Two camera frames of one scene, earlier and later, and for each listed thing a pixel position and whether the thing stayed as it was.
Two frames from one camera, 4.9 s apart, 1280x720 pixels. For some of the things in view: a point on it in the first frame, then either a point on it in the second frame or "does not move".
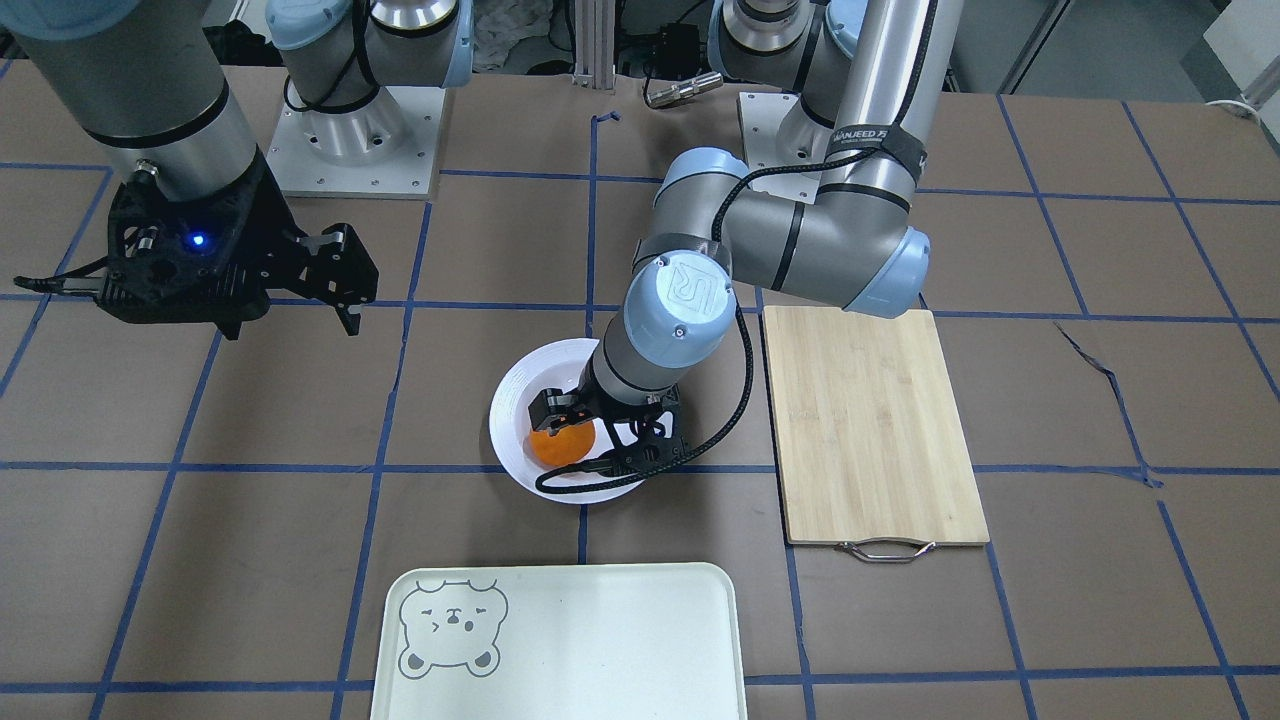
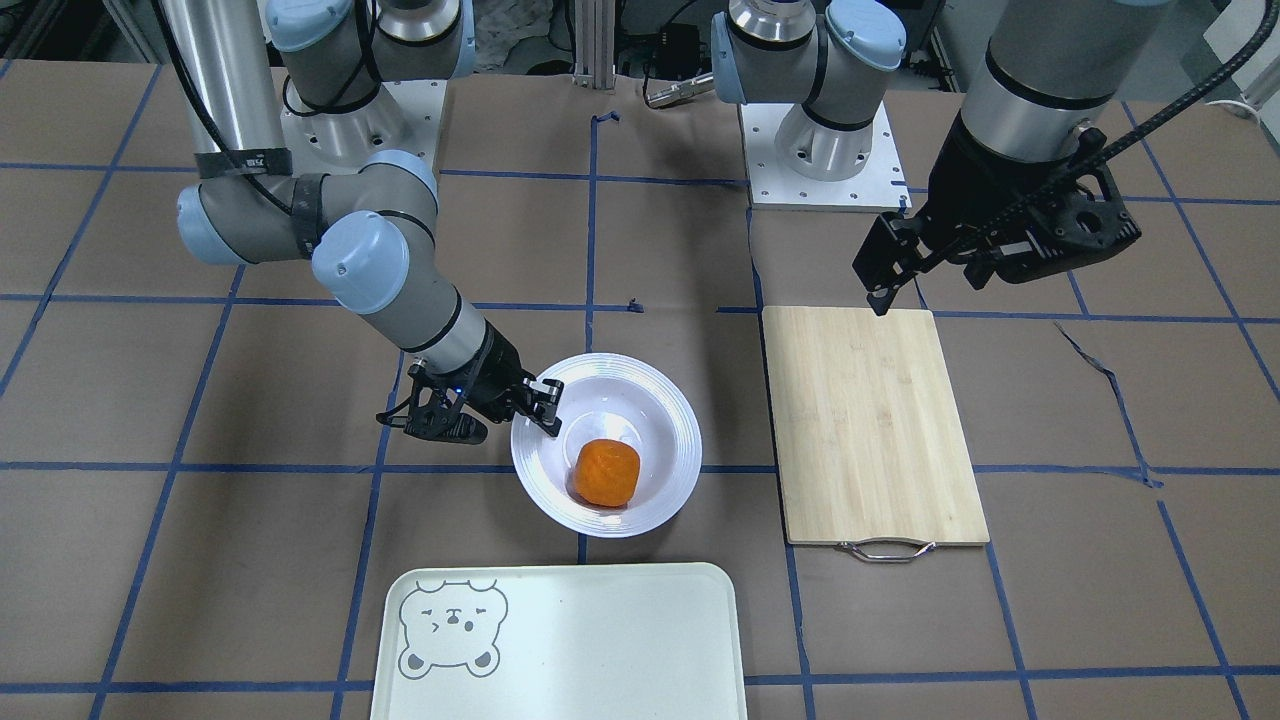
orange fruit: [566, 447] to [607, 472]
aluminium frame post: [595, 44] does not move
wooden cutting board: [870, 454] does not move
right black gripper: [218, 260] to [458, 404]
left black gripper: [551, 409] to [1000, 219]
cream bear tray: [560, 641] does not move
